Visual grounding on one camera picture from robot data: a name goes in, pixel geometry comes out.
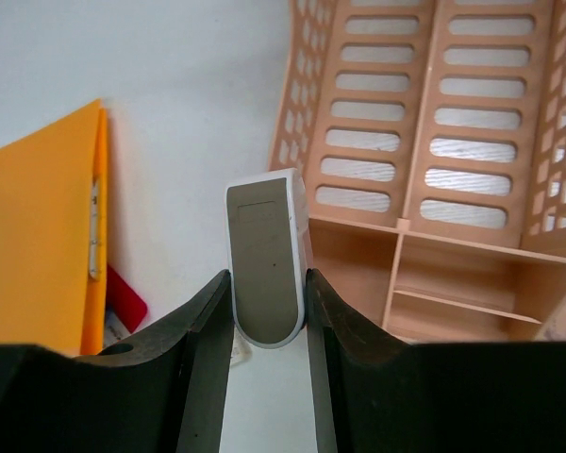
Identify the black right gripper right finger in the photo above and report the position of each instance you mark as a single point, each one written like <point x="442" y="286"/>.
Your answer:
<point x="375" y="393"/>

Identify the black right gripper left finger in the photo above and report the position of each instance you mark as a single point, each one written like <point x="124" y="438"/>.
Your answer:
<point x="161" y="389"/>

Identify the white grey eraser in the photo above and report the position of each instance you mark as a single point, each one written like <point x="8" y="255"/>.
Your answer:
<point x="269" y="254"/>

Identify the orange folder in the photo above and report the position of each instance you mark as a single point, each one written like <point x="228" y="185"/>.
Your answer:
<point x="54" y="234"/>

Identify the peach plastic desk organizer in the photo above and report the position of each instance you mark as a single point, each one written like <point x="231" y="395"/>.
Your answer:
<point x="431" y="136"/>

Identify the red folder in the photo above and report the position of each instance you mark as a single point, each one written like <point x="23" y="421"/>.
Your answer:
<point x="124" y="301"/>

